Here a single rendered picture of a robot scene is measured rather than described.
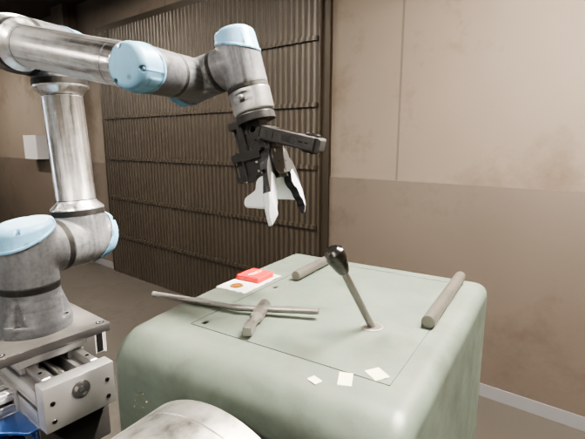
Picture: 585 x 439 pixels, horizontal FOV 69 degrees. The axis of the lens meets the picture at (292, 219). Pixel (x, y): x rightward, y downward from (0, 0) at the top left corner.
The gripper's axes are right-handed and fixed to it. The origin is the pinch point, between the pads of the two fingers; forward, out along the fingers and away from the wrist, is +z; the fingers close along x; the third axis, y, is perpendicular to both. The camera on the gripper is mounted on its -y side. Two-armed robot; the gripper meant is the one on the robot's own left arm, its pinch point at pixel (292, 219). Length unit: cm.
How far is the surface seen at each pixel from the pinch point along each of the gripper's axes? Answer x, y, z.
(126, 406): 23.8, 25.4, 21.6
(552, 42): -192, -79, -46
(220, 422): 32.8, 0.3, 18.6
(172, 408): 32.0, 7.6, 17.3
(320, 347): 14.8, -6.0, 18.3
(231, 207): -251, 167, -3
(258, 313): 11.3, 5.0, 13.1
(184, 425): 35.1, 3.4, 17.6
